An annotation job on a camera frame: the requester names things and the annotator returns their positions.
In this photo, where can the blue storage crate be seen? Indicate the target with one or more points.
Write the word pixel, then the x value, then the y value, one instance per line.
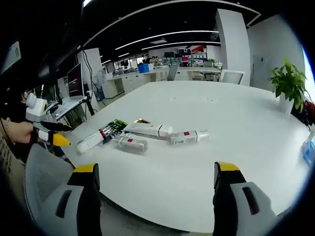
pixel 145 68

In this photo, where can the white square pillar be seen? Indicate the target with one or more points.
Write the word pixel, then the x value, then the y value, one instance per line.
pixel 232 39

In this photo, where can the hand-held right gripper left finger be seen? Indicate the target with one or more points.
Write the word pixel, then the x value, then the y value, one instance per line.
pixel 86 209

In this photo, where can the gold skincare jar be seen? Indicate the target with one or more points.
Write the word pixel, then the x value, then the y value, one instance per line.
pixel 142 121

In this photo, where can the green black skincare box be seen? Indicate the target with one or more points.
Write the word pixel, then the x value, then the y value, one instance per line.
pixel 116 125

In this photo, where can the open laptop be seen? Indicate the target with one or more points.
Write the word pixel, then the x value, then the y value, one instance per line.
pixel 75 84

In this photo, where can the laptop stand table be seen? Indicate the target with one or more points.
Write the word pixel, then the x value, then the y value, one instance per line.
pixel 73 109

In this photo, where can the clear skincare bottle red label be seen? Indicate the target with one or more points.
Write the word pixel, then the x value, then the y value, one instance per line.
pixel 130 144

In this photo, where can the grey mesh office chair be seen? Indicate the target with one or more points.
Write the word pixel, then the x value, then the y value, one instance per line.
pixel 44 177

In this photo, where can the white office chair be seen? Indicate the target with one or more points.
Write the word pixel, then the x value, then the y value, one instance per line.
pixel 231 77

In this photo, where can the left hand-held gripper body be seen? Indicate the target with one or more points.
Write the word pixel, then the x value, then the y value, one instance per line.
pixel 35 108

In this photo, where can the white plant pot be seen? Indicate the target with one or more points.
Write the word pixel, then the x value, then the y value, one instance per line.
pixel 286 105

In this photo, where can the green potted plant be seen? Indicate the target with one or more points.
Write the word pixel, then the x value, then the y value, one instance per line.
pixel 289 81

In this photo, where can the white skincare tube red band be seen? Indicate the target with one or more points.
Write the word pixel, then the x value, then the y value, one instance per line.
pixel 92 142

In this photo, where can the blue plastic bag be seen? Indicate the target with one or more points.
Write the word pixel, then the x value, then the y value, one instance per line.
pixel 308 152

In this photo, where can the dark red object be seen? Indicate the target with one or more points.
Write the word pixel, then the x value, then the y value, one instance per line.
pixel 309 110

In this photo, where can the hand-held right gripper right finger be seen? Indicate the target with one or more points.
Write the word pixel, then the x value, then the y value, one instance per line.
pixel 229 209

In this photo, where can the white-capped skincare bottle red label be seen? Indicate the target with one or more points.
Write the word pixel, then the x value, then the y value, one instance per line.
pixel 187 137

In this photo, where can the long white skincare tube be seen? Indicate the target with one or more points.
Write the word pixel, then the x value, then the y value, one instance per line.
pixel 147 130

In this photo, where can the person's left hand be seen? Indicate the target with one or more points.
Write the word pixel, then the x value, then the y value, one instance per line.
pixel 24 134

